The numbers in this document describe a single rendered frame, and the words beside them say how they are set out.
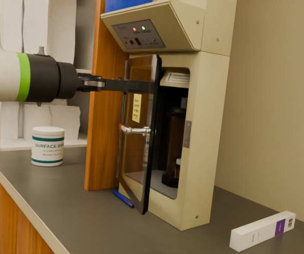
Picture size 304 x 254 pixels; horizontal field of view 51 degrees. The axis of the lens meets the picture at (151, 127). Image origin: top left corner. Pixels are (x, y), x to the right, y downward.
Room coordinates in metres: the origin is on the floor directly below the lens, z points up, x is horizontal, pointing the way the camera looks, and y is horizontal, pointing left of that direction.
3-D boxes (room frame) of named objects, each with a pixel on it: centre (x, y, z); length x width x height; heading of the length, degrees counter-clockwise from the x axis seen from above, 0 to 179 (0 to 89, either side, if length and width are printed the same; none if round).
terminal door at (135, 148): (0.90, 0.05, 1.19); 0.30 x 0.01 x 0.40; 18
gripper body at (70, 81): (0.68, 0.17, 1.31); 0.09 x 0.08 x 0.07; 128
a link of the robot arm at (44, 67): (0.63, 0.23, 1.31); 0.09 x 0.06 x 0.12; 38
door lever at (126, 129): (0.82, 0.05, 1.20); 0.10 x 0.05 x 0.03; 18
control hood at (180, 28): (0.89, 0.04, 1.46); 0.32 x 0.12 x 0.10; 38
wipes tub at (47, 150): (1.34, 0.43, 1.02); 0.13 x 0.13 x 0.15
